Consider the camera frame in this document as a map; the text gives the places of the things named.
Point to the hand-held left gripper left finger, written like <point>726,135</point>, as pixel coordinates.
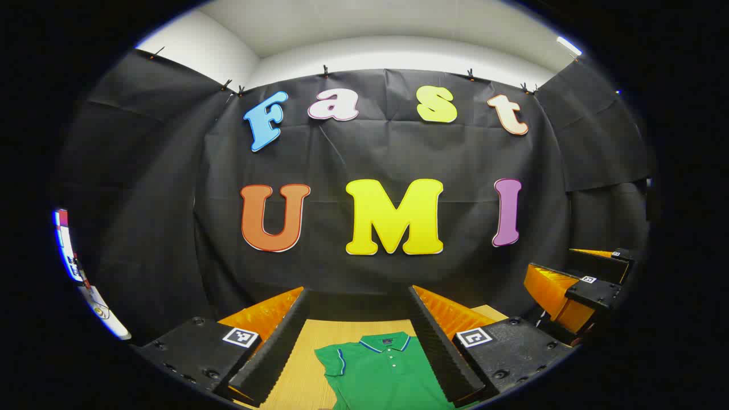
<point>279,347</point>

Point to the ceiling light strip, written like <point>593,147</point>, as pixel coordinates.
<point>569,45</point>

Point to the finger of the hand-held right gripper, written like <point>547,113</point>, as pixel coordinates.
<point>592,293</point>
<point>603,265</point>

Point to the white printed banner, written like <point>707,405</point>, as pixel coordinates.
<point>105,313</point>

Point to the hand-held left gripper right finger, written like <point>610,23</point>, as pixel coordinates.
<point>441,347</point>

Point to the row of black cloth clips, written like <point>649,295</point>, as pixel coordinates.
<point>325,71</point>

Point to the green T-shirt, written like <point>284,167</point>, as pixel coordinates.
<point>387,376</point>

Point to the colourful printed sign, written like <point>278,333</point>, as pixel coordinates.
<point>67,245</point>

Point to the black backdrop cloth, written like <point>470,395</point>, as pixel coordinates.
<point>370,154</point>

